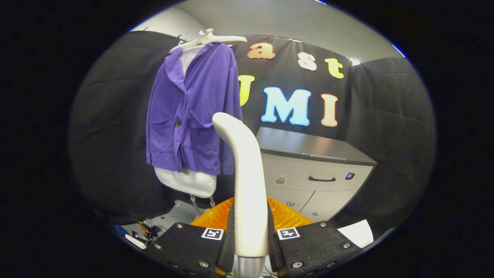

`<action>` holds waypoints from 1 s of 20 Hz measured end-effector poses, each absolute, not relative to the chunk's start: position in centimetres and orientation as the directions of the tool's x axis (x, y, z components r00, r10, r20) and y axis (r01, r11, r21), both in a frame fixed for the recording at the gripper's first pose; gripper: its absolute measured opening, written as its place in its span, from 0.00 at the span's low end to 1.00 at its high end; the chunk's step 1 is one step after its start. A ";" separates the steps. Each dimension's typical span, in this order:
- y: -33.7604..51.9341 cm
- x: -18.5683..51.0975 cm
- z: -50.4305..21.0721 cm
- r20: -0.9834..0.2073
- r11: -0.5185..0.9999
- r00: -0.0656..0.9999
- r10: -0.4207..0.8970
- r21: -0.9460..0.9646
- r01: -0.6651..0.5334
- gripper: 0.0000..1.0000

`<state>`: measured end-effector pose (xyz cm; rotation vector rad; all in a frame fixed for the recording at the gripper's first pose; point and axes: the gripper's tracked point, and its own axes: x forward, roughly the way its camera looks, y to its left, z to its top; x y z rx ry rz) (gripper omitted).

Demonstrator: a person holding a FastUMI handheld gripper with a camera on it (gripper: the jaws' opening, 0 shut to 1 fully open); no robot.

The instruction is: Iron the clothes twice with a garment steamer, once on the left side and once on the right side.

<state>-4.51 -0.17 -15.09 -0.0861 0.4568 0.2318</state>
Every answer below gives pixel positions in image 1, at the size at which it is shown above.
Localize white power strip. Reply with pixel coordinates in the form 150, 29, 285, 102
124, 234, 147, 250

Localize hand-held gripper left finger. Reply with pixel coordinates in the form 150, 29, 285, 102
152, 197, 236, 278

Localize white garment steamer head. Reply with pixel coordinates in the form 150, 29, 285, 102
212, 112, 270, 257

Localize purple jacket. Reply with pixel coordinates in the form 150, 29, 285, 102
146, 42, 244, 176

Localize white paper sheet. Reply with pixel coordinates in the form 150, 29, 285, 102
338, 219, 374, 248

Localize white plastic hanger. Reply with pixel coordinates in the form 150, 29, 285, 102
169, 28, 247, 53

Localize grey cabinet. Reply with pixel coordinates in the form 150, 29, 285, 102
255, 127, 377, 222

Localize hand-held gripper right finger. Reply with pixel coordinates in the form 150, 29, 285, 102
266, 197, 363, 278

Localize metal stand poles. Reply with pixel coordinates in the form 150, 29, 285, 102
189, 194, 216, 217

